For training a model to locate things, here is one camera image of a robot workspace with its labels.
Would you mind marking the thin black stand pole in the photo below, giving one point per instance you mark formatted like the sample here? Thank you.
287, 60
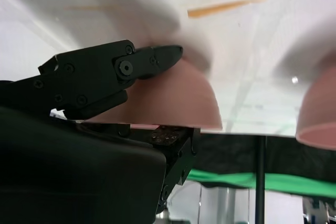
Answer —
261, 182

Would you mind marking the pink plastic bowl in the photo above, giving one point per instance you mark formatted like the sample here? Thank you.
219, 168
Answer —
178, 98
320, 108

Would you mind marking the orange tape strip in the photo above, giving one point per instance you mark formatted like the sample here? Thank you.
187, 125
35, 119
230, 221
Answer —
225, 6

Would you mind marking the green cloth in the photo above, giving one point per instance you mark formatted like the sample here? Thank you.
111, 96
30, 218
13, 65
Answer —
288, 182

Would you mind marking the black backdrop curtain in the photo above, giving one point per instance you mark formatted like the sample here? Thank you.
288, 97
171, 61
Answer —
231, 153

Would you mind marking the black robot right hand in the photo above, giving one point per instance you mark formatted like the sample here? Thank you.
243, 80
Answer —
78, 169

